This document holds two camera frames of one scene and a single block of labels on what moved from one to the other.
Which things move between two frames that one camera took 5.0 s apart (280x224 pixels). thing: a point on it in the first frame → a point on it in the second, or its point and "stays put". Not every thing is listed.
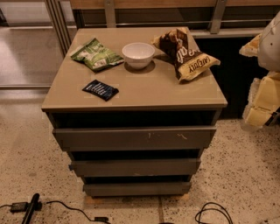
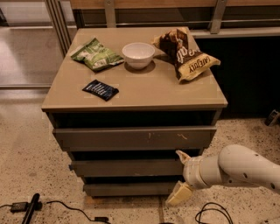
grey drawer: x=136 y=167 stays put
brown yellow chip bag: x=189 y=62 stays put
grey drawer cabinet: x=130 y=126 stays put
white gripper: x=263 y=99 → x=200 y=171
